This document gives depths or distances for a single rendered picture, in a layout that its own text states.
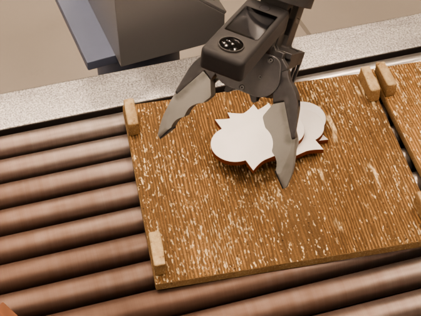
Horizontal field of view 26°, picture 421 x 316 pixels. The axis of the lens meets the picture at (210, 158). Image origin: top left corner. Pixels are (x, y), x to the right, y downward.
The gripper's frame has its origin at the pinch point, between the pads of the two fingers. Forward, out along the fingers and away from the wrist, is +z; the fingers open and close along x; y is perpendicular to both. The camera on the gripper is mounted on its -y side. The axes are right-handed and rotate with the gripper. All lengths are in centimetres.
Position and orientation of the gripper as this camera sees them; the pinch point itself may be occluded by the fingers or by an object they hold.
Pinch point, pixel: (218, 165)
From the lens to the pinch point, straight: 98.2
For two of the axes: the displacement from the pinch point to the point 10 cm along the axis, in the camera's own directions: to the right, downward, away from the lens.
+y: 3.2, -1.5, 9.3
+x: -9.0, -3.7, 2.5
